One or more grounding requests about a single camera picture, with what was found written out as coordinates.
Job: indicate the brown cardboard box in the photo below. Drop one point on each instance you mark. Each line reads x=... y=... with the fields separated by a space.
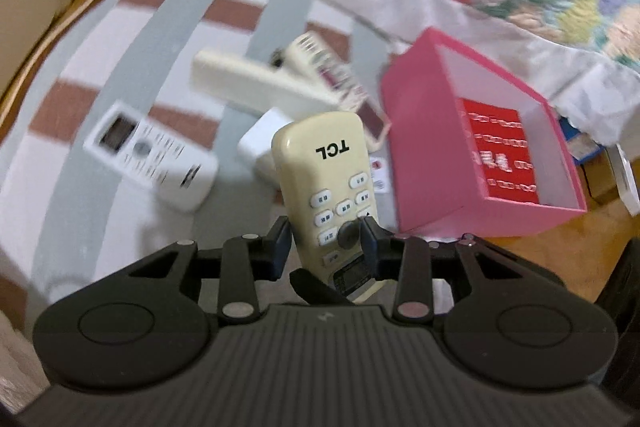
x=600 y=179

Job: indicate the blue box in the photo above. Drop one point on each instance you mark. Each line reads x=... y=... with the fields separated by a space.
x=581 y=147

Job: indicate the white flat box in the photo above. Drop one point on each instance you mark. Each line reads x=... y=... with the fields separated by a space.
x=624 y=177

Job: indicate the white TCL remote with screen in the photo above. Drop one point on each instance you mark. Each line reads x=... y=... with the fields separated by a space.
x=178 y=171

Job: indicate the red glasses-print card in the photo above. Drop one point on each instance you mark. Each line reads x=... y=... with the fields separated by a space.
x=502 y=151

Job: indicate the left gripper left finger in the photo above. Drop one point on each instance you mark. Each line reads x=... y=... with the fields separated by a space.
x=248 y=259

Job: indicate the long cream remote control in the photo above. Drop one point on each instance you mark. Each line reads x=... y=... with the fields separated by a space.
x=256 y=87

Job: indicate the small white box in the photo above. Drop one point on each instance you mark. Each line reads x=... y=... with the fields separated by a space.
x=254 y=147

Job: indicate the cream TCL remote control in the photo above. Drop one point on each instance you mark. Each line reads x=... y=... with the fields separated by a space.
x=323 y=167

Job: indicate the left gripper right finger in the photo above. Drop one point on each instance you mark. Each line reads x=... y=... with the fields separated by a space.
x=408 y=262

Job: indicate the cream Qunda remote purple buttons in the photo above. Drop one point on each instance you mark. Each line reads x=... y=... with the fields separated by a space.
x=310 y=57

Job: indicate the pink cardboard box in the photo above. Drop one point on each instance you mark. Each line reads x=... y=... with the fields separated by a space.
x=439 y=188

